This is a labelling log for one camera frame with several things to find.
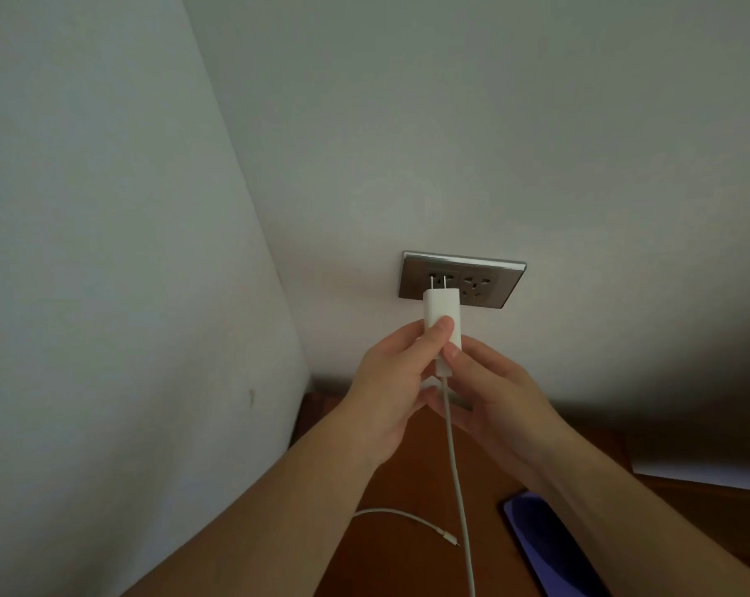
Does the person's left hand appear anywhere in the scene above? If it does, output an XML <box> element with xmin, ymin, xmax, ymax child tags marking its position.
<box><xmin>340</xmin><ymin>318</ymin><xmax>454</xmax><ymax>469</ymax></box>

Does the white sheet of paper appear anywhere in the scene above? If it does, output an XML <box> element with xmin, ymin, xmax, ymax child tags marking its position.
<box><xmin>632</xmin><ymin>456</ymin><xmax>750</xmax><ymax>493</ymax></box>

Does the black smartphone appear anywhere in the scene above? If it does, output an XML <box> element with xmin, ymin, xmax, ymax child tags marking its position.
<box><xmin>499</xmin><ymin>489</ymin><xmax>611</xmax><ymax>597</ymax></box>

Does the grey wall socket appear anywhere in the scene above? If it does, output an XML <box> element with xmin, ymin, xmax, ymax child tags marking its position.
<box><xmin>398</xmin><ymin>251</ymin><xmax>528</xmax><ymax>310</ymax></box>

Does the person's right hand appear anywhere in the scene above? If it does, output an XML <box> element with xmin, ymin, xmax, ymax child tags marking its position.
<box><xmin>426</xmin><ymin>342</ymin><xmax>578</xmax><ymax>492</ymax></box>

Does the white charging cable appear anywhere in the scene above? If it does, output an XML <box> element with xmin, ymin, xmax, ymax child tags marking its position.
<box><xmin>353</xmin><ymin>374</ymin><xmax>477</xmax><ymax>597</ymax></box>

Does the white charger plug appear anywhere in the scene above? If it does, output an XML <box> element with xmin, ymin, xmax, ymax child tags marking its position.
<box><xmin>420</xmin><ymin>275</ymin><xmax>464</xmax><ymax>377</ymax></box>

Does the person's left forearm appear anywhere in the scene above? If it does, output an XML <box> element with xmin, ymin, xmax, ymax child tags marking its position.
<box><xmin>119</xmin><ymin>409</ymin><xmax>379</xmax><ymax>597</ymax></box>

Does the person's right forearm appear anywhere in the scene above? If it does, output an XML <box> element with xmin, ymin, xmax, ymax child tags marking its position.
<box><xmin>537</xmin><ymin>436</ymin><xmax>750</xmax><ymax>597</ymax></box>

